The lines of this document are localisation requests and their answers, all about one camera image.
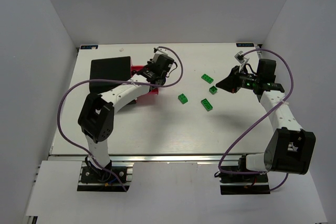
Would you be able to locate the black drawer cabinet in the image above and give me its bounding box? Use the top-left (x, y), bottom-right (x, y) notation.
top-left (89, 56), bottom-right (132, 94)

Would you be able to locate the green lego brick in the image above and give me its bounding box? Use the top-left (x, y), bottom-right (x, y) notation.
top-left (201, 99), bottom-right (213, 111)

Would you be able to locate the green small square lego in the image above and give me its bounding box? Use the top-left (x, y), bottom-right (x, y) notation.
top-left (209, 86), bottom-right (218, 94)

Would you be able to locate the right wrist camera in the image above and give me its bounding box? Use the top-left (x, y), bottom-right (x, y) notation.
top-left (234, 51), bottom-right (249, 72)

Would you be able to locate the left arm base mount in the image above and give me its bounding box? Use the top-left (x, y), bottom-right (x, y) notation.
top-left (77, 157), bottom-right (132, 192)

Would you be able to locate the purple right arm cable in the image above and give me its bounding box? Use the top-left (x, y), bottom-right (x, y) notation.
top-left (218, 48), bottom-right (294, 192)

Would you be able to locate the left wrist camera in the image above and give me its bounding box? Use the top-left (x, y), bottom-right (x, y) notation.
top-left (153, 47), bottom-right (169, 56)

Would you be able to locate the blue table label right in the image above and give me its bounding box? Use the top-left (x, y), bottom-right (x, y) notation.
top-left (236, 42), bottom-right (255, 47)

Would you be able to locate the blue table label left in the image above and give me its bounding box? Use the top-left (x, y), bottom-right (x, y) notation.
top-left (80, 45), bottom-right (98, 50)

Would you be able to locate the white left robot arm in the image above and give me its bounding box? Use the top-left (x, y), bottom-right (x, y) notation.
top-left (78, 51), bottom-right (174, 169)

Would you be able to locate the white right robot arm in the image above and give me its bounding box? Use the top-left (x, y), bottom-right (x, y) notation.
top-left (215, 59), bottom-right (316, 175)

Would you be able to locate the green four-stud long lego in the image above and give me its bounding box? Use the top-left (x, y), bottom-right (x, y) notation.
top-left (201, 74), bottom-right (214, 84)

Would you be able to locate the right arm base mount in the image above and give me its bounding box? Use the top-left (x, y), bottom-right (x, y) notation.
top-left (214, 154), bottom-right (270, 195)

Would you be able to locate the blue table label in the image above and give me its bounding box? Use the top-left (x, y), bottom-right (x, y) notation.
top-left (236, 42), bottom-right (255, 47)
top-left (80, 45), bottom-right (98, 50)

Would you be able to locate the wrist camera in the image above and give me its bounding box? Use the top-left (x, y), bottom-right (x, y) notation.
top-left (234, 51), bottom-right (249, 72)
top-left (153, 47), bottom-right (169, 56)

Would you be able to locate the green curved four-stud lego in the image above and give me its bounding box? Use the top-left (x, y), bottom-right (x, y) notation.
top-left (177, 93), bottom-right (188, 104)

